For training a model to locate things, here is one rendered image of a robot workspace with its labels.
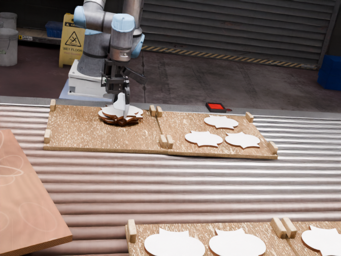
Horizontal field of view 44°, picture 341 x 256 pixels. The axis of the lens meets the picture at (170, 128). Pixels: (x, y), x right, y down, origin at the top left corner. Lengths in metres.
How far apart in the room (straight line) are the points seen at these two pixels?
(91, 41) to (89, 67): 0.12
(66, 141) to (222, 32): 5.11
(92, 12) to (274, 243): 0.99
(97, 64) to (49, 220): 1.16
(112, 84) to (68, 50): 3.64
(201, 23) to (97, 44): 4.43
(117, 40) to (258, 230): 0.77
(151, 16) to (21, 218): 5.44
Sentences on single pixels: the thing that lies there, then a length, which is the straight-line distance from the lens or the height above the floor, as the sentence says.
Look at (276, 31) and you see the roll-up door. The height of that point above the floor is 0.51.
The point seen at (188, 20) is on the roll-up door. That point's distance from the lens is 6.28.
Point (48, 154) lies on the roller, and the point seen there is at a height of 0.91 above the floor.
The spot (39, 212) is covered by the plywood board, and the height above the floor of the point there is 1.04.
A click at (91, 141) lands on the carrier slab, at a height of 0.94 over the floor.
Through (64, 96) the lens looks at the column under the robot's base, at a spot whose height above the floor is 0.87.
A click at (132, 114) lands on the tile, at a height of 0.98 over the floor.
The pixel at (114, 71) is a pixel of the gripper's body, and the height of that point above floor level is 1.14.
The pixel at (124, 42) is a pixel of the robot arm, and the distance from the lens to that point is 1.48.
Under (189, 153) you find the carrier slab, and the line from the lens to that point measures 1.47.
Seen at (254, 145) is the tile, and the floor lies 0.95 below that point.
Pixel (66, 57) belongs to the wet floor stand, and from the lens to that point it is 5.15.
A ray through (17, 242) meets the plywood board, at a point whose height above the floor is 1.04.
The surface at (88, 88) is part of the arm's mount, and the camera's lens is 2.00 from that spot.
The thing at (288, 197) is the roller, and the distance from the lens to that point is 1.39.
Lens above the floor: 1.61
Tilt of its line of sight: 25 degrees down
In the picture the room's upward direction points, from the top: 9 degrees clockwise
